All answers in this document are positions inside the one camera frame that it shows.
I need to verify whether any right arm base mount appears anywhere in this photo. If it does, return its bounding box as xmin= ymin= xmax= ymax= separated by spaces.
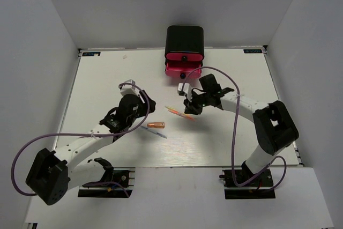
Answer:
xmin=217 ymin=163 xmax=277 ymax=200

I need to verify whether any black drawer cabinet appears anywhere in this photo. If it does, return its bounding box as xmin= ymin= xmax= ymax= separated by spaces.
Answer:
xmin=165 ymin=25 xmax=204 ymax=55

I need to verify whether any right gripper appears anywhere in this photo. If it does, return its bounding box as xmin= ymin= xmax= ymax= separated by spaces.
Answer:
xmin=184 ymin=90 xmax=211 ymax=115

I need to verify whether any orange transparent correction tape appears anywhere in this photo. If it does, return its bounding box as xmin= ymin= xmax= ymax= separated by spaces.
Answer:
xmin=147 ymin=122 xmax=165 ymax=129

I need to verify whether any blue thin pen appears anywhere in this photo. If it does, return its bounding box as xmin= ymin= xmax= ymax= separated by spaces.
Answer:
xmin=140 ymin=126 xmax=168 ymax=139

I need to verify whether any pink top drawer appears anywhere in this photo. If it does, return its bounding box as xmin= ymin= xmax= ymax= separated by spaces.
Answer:
xmin=165 ymin=52 xmax=204 ymax=62

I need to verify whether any yellow highlighter pen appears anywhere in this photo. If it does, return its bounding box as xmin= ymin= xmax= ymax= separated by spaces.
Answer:
xmin=165 ymin=106 xmax=183 ymax=114

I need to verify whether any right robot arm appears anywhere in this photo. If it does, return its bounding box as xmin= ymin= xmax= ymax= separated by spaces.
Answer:
xmin=177 ymin=74 xmax=299 ymax=186

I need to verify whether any pink drawer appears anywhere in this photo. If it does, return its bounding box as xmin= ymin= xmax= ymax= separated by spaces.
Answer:
xmin=165 ymin=61 xmax=203 ymax=79
xmin=165 ymin=52 xmax=204 ymax=62

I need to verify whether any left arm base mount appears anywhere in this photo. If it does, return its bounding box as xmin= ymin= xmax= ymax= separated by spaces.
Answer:
xmin=78 ymin=168 xmax=135 ymax=198

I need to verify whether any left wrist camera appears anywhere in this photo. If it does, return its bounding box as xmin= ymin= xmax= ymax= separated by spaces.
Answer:
xmin=118 ymin=79 xmax=138 ymax=96

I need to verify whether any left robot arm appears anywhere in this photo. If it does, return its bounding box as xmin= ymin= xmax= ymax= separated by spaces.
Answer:
xmin=25 ymin=91 xmax=156 ymax=205

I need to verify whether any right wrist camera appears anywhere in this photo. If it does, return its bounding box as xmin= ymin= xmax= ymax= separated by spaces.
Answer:
xmin=177 ymin=83 xmax=192 ymax=101

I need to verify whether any blue table label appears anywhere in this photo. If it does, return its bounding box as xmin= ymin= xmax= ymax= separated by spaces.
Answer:
xmin=82 ymin=51 xmax=101 ymax=57
xmin=243 ymin=49 xmax=263 ymax=54

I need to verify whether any right blue table label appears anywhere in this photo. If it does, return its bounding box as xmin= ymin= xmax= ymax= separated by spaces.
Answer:
xmin=243 ymin=49 xmax=263 ymax=54

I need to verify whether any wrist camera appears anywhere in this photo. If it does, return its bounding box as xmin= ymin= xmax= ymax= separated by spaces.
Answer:
xmin=177 ymin=83 xmax=192 ymax=101
xmin=118 ymin=79 xmax=138 ymax=96

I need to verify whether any orange highlighter pen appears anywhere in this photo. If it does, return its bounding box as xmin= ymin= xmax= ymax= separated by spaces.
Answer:
xmin=169 ymin=111 xmax=195 ymax=121

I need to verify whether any left blue table label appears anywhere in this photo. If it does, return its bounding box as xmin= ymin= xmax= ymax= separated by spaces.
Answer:
xmin=82 ymin=51 xmax=101 ymax=57

